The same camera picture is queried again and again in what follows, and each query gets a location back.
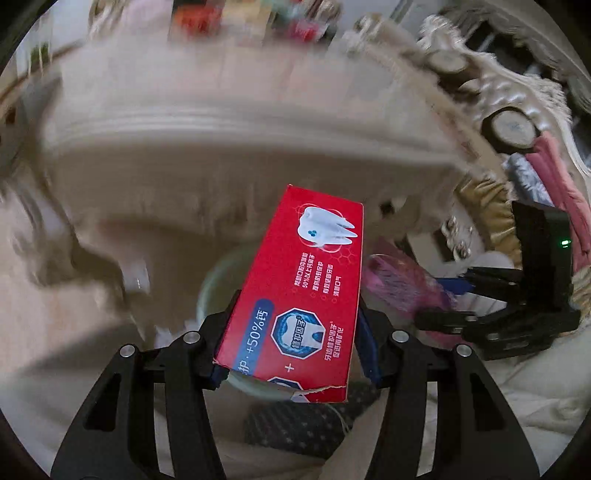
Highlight ornate sofa right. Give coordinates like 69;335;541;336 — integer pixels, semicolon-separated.
341;13;591;259

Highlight magenta pink box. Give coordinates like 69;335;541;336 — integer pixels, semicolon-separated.
363;251;454;326

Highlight pale green wastebasket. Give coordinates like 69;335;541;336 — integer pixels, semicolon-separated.
195;243;296;401

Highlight orange box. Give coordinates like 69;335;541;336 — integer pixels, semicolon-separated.
171;3;222;36

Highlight pink cloth on sofa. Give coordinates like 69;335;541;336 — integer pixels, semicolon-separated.
526;131;591;273

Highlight round cushion right sofa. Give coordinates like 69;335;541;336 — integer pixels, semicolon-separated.
481;107;540;155

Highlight red toothpaste box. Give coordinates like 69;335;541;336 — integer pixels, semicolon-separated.
214;185;363;403

